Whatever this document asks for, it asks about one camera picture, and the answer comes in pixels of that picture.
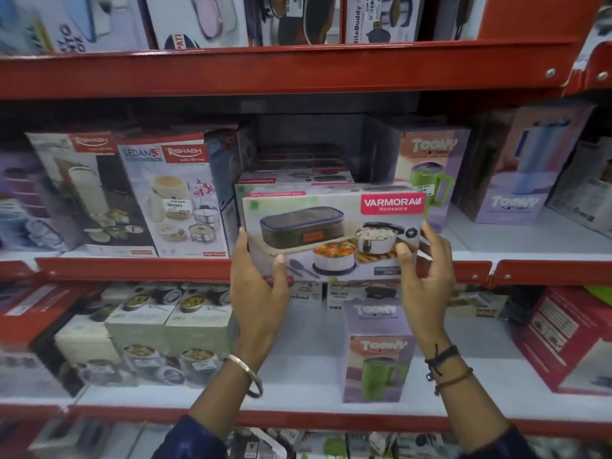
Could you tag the white carton with pink item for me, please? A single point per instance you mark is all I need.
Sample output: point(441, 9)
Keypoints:
point(196, 19)

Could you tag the purple carton with green mug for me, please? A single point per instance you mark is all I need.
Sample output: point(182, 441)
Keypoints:
point(432, 172)
point(377, 353)

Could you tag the red metal shelf rack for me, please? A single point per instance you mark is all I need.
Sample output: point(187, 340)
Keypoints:
point(287, 69)

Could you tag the dark blue sleeve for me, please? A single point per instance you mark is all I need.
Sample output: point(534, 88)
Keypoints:
point(189, 442)
point(502, 446)

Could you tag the purple carton with blue jug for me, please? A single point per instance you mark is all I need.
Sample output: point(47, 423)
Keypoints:
point(521, 172)

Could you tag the white and green small carton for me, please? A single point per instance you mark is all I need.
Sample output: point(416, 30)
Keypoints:
point(478, 303)

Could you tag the dark carton with pan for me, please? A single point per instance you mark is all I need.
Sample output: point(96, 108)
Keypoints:
point(454, 16)

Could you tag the stack of lunch box cartons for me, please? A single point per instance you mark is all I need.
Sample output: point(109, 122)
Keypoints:
point(296, 174)

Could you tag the silver metal bangle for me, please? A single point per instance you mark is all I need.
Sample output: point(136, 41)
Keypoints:
point(252, 375)

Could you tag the purple container carton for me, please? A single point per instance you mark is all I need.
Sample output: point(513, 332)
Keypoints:
point(26, 210)

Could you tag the dark blue right sleeve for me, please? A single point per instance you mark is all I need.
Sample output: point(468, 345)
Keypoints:
point(502, 446)

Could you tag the person's left forearm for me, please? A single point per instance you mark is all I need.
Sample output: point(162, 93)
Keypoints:
point(224, 396)

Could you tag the red and white carton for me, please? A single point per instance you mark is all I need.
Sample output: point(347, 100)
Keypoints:
point(566, 339)

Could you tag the white and black flask carton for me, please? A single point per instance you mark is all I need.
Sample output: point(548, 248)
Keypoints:
point(91, 195)

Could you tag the person's right forearm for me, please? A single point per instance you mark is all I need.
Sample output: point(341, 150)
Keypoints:
point(466, 411)

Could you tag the person's right thumb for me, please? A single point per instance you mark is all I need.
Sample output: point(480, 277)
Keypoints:
point(406, 262)

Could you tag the person's right hand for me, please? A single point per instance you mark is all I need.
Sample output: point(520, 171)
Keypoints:
point(430, 301)

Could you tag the red flat carton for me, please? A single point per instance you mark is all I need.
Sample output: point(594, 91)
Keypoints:
point(33, 313)

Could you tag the white tiffin carrier carton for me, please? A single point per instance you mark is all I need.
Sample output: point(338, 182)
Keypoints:
point(172, 200)

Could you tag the adjoining red shelf rack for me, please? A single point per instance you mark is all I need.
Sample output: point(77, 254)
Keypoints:
point(590, 66)

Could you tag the white carton with steel pots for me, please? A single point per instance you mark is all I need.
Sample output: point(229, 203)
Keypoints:
point(382, 19)

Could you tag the dark blue left sleeve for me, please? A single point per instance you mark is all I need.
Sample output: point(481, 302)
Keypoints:
point(189, 442)

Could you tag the blue-sided tiffin carton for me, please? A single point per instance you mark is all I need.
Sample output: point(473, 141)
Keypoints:
point(234, 157)

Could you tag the white lunch box carton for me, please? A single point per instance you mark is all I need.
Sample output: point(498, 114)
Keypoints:
point(334, 224)

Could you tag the dark cookware carton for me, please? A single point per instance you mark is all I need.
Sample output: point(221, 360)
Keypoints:
point(294, 19)

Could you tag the person's left hand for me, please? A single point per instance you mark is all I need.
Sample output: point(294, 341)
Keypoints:
point(256, 301)

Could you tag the blue and white carton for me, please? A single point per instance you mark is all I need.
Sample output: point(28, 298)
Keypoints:
point(71, 23)

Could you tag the person's left thumb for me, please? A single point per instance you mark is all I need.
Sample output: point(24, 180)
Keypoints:
point(281, 279)

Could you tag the pale green lunch set carton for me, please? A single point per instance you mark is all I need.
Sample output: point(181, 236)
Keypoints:
point(201, 325)
point(138, 325)
point(86, 339)

